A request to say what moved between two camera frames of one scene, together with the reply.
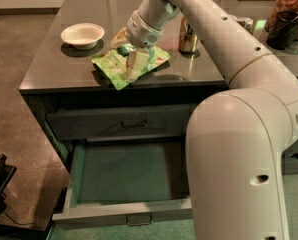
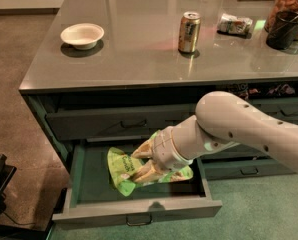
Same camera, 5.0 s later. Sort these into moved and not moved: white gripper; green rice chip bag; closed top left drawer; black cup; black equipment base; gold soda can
Moved: white gripper; green rice chip bag
Not moved: black equipment base; gold soda can; closed top left drawer; black cup
